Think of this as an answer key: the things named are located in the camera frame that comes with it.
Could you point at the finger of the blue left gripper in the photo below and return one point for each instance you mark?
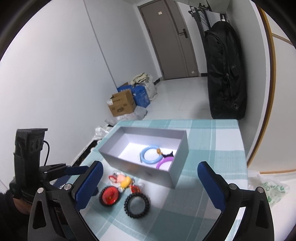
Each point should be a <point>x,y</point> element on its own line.
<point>77,170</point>

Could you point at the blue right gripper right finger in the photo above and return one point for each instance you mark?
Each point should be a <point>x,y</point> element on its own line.
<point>216,187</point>

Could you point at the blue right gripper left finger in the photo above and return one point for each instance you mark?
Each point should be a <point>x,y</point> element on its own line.
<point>77,195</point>

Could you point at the red round spiky ornament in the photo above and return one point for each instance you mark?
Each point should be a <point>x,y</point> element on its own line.
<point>109,196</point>

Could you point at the pig figure keychain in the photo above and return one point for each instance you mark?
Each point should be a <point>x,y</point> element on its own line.
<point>122,182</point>

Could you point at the left hand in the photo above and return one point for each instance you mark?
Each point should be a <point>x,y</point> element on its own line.
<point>22,206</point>

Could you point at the white green plastic bag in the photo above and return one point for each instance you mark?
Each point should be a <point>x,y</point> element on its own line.
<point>274,189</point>

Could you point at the grey cardboard box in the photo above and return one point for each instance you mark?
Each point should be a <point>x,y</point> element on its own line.
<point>151,154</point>

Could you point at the brown cardboard box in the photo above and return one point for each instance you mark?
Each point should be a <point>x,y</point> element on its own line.
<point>121,103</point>

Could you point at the grey plastic parcel bag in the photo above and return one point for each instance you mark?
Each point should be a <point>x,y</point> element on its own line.
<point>138,114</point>

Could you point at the black large backpack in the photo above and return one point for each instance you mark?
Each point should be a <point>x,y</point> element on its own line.
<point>227,90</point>

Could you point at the blue cardboard box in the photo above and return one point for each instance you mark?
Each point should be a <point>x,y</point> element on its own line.
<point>139,94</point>

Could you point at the beige cloth bag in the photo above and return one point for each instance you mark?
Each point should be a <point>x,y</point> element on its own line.
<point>146,81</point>

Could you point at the grey brown door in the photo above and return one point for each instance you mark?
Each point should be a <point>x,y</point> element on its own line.
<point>170,39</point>

